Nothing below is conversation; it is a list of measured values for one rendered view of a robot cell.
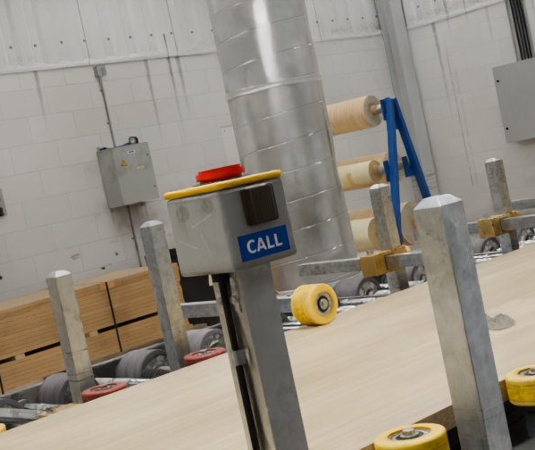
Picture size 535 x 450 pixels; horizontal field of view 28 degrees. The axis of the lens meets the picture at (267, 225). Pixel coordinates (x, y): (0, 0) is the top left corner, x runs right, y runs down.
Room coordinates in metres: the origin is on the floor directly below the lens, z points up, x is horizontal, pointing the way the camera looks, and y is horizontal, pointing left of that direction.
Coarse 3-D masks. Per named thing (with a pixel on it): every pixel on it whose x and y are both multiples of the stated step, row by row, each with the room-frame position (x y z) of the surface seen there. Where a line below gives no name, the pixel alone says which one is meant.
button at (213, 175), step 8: (216, 168) 0.86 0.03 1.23; (224, 168) 0.86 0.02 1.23; (232, 168) 0.86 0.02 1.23; (240, 168) 0.87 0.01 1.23; (200, 176) 0.86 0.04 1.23; (208, 176) 0.86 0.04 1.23; (216, 176) 0.86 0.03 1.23; (224, 176) 0.86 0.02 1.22; (232, 176) 0.86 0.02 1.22; (200, 184) 0.87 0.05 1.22
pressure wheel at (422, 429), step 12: (384, 432) 1.20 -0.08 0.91; (396, 432) 1.20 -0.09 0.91; (408, 432) 1.17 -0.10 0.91; (420, 432) 1.18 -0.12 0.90; (432, 432) 1.16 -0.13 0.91; (444, 432) 1.16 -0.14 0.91; (384, 444) 1.16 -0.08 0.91; (396, 444) 1.15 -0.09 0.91; (408, 444) 1.14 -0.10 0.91; (420, 444) 1.14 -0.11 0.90; (432, 444) 1.14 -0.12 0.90; (444, 444) 1.15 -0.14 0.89
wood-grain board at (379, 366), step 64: (512, 256) 2.54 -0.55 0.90; (384, 320) 2.01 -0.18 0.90; (192, 384) 1.77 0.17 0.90; (320, 384) 1.56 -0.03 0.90; (384, 384) 1.47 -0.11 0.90; (0, 448) 1.58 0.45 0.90; (64, 448) 1.49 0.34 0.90; (128, 448) 1.41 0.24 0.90; (192, 448) 1.34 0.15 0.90; (320, 448) 1.21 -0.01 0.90
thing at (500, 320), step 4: (500, 312) 1.70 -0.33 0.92; (488, 316) 1.72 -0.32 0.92; (496, 316) 1.70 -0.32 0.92; (500, 316) 1.70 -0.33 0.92; (504, 316) 1.70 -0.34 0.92; (508, 316) 1.73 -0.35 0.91; (488, 320) 1.72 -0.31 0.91; (492, 320) 1.71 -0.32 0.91; (496, 320) 1.70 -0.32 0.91; (500, 320) 1.70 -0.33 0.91; (504, 320) 1.70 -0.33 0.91; (508, 320) 1.72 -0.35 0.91; (512, 320) 1.72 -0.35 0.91; (488, 324) 1.71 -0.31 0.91; (492, 324) 1.70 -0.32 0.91; (496, 324) 1.70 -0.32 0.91; (500, 324) 1.70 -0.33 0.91; (504, 324) 1.69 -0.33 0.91; (508, 324) 1.69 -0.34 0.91; (512, 324) 1.69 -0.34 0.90; (492, 328) 1.70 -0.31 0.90; (496, 328) 1.69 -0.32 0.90; (500, 328) 1.69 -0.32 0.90; (504, 328) 1.68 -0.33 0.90
